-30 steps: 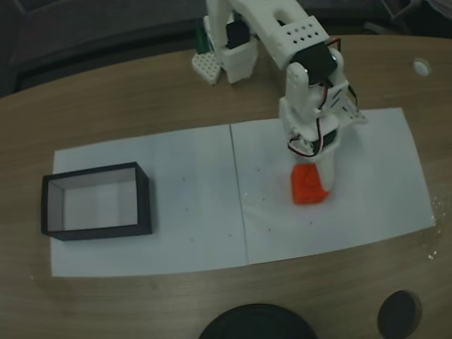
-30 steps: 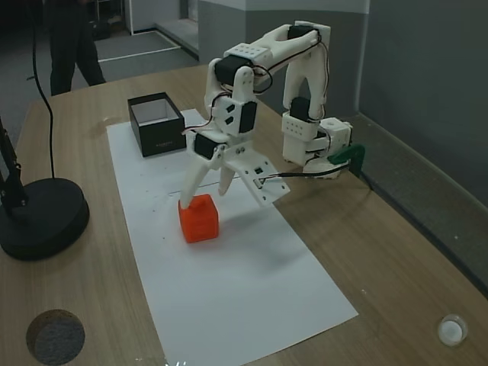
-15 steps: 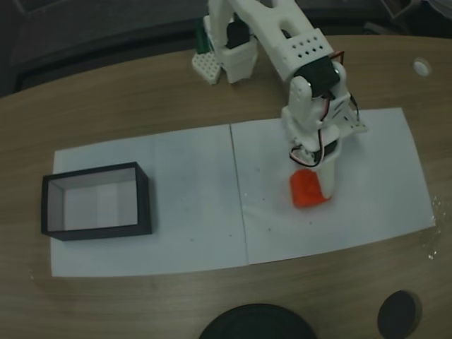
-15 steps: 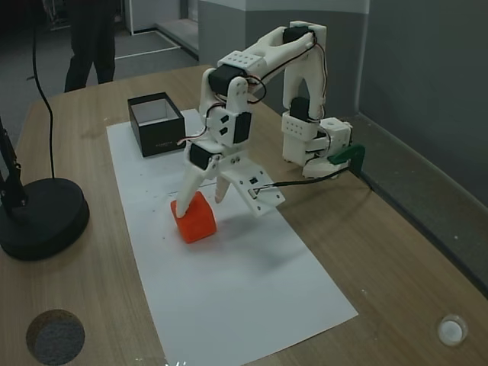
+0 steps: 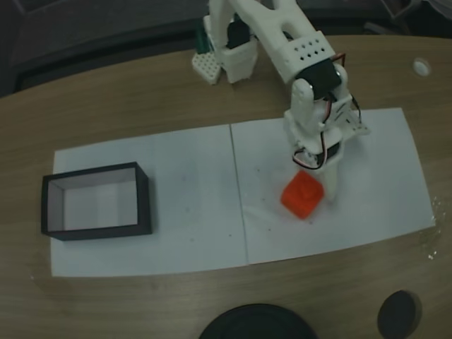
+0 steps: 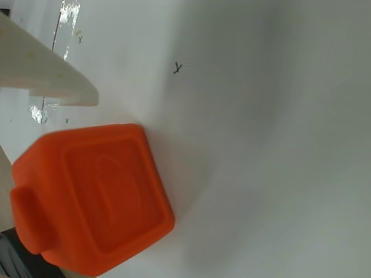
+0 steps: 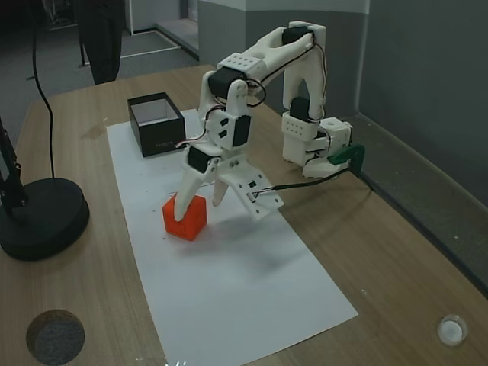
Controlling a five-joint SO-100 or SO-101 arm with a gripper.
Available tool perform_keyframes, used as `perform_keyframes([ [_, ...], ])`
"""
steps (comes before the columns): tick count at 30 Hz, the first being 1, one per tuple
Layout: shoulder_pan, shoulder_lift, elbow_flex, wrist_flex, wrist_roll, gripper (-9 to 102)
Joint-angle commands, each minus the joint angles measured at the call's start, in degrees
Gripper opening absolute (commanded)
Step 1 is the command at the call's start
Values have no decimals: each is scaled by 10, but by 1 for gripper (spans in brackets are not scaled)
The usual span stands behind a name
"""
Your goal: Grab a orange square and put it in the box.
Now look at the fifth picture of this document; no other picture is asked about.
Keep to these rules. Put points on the orange cube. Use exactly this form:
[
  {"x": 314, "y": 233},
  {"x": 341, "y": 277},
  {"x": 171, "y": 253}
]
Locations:
[{"x": 302, "y": 197}]

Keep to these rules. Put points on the dark open box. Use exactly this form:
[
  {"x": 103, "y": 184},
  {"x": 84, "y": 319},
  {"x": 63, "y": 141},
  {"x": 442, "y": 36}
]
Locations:
[{"x": 144, "y": 205}]

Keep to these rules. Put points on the white paper sheet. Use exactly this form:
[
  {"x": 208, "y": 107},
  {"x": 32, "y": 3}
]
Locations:
[
  {"x": 194, "y": 212},
  {"x": 388, "y": 194}
]

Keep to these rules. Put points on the white round cap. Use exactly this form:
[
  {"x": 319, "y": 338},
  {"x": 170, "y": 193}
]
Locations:
[{"x": 422, "y": 66}]

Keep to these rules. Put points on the black round table grommet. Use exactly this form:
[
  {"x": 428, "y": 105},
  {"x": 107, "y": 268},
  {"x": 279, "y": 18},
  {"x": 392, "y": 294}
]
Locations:
[{"x": 399, "y": 314}]

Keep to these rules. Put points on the large black round object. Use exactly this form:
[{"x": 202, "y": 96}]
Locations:
[{"x": 257, "y": 325}]

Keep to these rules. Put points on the green clamp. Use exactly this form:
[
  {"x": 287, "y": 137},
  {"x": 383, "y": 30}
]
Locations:
[{"x": 202, "y": 40}]

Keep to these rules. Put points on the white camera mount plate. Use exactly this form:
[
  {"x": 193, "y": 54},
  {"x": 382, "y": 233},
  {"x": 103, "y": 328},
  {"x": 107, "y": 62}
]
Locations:
[{"x": 360, "y": 130}]

